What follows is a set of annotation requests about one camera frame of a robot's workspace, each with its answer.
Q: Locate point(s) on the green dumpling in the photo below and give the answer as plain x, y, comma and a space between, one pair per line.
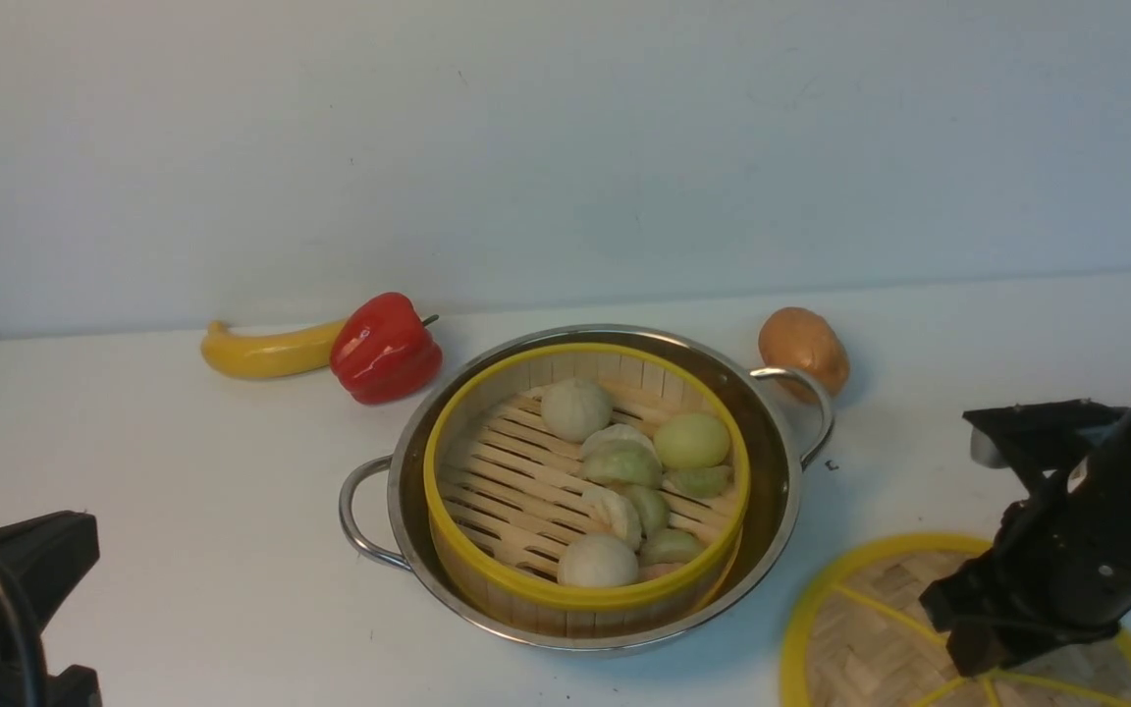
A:
699, 483
621, 455
670, 546
650, 507

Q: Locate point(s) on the white dumpling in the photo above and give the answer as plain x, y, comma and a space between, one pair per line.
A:
615, 514

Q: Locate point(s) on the pale green round bun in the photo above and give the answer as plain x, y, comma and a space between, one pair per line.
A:
692, 440

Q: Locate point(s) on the red bell pepper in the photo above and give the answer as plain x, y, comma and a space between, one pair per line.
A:
385, 351

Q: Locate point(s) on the green dumpling bottom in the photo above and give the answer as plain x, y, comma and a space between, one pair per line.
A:
670, 546

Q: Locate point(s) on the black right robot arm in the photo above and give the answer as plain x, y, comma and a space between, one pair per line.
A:
1058, 572

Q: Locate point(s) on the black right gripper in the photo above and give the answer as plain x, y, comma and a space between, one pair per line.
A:
1057, 574

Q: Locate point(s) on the green dumpling lower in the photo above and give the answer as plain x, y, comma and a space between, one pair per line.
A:
650, 507

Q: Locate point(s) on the woven bamboo steamer lid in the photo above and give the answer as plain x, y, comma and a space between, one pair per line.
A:
858, 637

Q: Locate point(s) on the brown potato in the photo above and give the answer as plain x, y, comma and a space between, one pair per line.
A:
797, 337

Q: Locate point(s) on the stainless steel pot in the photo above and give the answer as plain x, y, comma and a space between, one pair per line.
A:
785, 417

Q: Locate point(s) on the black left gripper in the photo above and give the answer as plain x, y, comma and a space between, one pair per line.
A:
42, 560

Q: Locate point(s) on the green dumpling right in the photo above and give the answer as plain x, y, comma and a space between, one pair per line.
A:
699, 483

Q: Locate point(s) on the white bun front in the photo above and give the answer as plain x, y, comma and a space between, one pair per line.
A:
597, 561

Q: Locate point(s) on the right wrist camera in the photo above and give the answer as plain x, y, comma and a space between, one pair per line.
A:
1036, 440

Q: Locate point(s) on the bamboo steamer yellow rim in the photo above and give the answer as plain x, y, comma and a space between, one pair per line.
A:
503, 494

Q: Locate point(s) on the yellow banana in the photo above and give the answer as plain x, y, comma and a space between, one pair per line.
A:
265, 357

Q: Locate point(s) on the white round bun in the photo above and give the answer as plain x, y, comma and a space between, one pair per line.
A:
573, 409

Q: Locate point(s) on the green dumpling centre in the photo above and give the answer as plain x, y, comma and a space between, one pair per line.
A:
621, 455

